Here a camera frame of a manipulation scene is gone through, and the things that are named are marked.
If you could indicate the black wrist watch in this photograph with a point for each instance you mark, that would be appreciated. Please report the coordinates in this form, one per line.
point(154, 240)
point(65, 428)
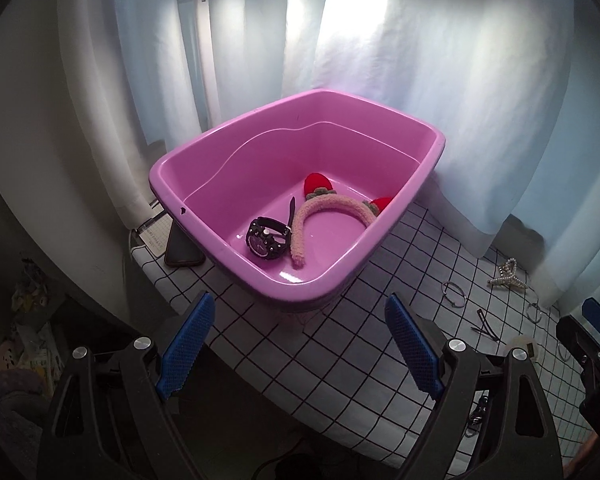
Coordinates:
point(261, 246)

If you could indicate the pale blue white curtain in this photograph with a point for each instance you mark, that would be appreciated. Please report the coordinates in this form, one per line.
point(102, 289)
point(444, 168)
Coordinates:
point(430, 85)

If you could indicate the fuzzy pink strawberry headband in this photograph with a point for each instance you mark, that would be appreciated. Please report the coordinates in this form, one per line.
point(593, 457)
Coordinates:
point(300, 240)

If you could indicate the pile of printed bags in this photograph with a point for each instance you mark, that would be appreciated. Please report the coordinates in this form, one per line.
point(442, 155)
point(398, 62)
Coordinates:
point(35, 340)

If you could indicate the silver bangle with beads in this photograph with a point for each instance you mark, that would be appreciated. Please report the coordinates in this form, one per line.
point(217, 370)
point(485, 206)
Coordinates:
point(443, 292)

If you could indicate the black hair pin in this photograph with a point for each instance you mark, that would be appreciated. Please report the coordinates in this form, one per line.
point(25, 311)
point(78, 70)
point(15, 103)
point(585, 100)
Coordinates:
point(481, 330)
point(490, 327)

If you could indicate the grey fuzzy cloth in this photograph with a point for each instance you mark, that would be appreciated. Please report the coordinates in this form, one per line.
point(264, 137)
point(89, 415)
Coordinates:
point(5, 400)

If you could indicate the pink plastic tub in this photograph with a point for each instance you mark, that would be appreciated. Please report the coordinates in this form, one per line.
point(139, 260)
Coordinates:
point(230, 170)

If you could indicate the gold pearl hair claw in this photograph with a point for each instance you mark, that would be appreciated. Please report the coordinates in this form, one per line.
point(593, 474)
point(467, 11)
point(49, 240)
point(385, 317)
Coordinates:
point(507, 280)

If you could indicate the white black grid tablecloth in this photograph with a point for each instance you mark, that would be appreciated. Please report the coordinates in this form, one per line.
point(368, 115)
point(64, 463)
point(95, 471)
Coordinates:
point(330, 350)

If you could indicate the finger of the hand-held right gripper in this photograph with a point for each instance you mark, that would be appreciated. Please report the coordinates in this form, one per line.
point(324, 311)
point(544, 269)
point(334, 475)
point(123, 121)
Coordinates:
point(597, 312)

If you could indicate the beige powder puff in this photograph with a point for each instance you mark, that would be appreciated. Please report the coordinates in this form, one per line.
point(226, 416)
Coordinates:
point(522, 347)

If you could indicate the dark smartphone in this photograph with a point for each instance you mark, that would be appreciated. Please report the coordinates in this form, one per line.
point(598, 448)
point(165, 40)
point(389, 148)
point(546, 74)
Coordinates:
point(180, 252)

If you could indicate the small dark metal clip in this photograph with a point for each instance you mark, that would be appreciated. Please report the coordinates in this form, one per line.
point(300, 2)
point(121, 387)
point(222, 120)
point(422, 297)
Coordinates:
point(477, 410)

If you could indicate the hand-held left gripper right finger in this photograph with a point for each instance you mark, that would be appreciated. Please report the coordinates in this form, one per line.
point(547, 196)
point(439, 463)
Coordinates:
point(412, 345)

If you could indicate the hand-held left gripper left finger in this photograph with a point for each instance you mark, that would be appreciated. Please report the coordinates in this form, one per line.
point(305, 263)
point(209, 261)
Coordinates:
point(187, 345)

